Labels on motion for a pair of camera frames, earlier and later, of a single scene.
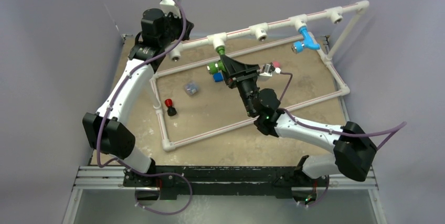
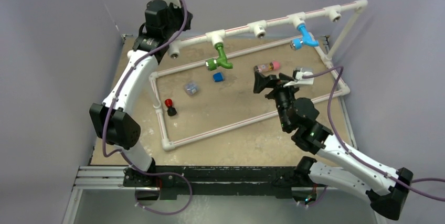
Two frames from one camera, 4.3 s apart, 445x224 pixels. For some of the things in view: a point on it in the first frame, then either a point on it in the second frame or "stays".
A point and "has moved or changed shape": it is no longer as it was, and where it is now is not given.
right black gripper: x=235 y=70 -> x=261 y=82
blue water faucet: x=298 y=47 stays
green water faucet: x=215 y=67 has moved or changed shape
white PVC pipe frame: x=260 y=32 stays
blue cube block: x=218 y=77 stays
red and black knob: x=171 y=111 stays
